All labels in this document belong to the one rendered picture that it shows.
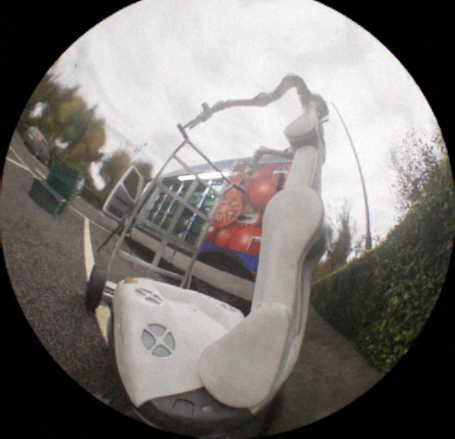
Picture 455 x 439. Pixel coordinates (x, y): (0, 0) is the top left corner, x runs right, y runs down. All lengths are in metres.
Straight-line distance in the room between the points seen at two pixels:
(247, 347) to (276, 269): 0.17
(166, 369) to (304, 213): 0.47
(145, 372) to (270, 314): 0.29
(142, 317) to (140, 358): 0.11
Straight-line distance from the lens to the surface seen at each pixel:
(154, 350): 0.40
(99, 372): 0.65
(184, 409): 0.41
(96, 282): 0.79
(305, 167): 0.49
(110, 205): 4.74
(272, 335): 0.29
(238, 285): 1.63
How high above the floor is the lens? 0.54
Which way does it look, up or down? 22 degrees up
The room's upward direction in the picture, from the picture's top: 22 degrees clockwise
